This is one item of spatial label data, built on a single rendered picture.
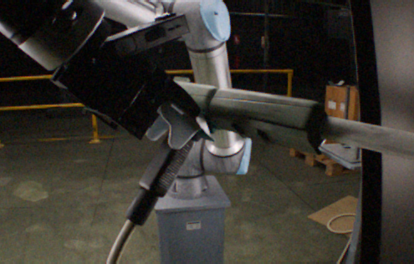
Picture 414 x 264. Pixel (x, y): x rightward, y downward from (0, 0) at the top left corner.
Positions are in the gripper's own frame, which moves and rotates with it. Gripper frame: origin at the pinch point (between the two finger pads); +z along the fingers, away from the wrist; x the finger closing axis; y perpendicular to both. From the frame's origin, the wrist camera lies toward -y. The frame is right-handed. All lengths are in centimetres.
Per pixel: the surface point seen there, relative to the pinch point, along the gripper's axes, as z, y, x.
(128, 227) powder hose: -1.1, 17.1, 0.1
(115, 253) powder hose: -0.7, 21.1, 0.1
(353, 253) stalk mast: 150, -11, -16
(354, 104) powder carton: 257, -172, -104
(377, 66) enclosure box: 6.1, -17.2, 19.0
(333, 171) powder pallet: 273, -97, -104
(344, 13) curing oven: 601, -718, -410
